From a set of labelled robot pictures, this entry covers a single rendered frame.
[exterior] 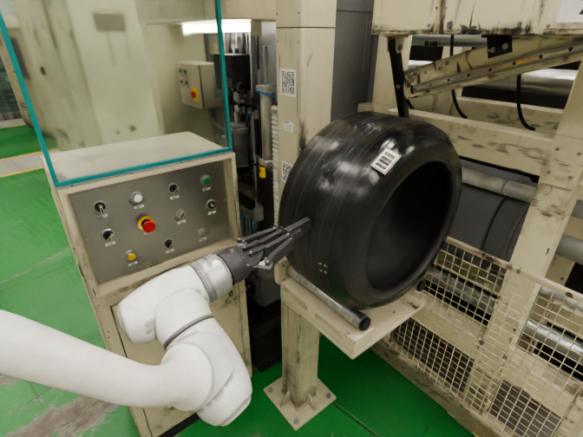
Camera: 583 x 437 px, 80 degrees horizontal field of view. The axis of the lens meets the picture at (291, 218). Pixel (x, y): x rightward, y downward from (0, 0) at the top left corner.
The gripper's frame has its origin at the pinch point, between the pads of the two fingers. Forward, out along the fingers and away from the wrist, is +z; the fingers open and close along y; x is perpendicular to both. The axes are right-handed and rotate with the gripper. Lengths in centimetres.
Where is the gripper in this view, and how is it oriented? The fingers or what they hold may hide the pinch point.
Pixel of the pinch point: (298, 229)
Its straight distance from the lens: 82.8
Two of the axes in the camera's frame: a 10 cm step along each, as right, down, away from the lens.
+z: 7.8, -4.1, 4.8
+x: 1.1, 8.3, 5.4
